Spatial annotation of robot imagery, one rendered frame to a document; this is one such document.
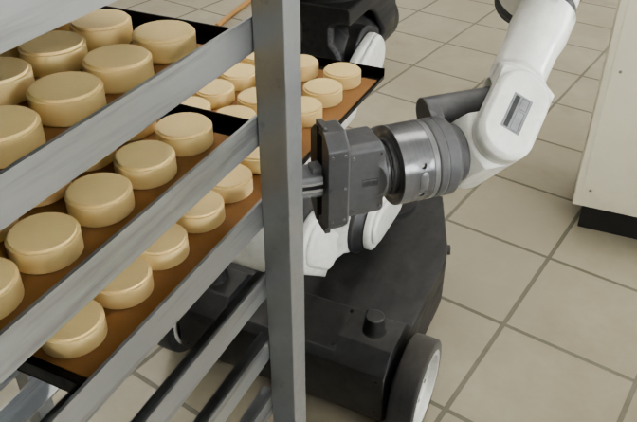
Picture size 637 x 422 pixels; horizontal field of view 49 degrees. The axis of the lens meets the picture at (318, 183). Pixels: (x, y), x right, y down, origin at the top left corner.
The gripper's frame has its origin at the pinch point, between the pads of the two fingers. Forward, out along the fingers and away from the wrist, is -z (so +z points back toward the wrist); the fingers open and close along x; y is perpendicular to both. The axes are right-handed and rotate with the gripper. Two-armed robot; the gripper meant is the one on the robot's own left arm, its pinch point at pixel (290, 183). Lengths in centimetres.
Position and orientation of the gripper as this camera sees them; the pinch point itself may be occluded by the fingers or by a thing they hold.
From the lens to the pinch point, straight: 73.3
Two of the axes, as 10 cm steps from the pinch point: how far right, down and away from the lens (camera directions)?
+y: 3.4, 5.1, -7.9
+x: 0.0, -8.4, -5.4
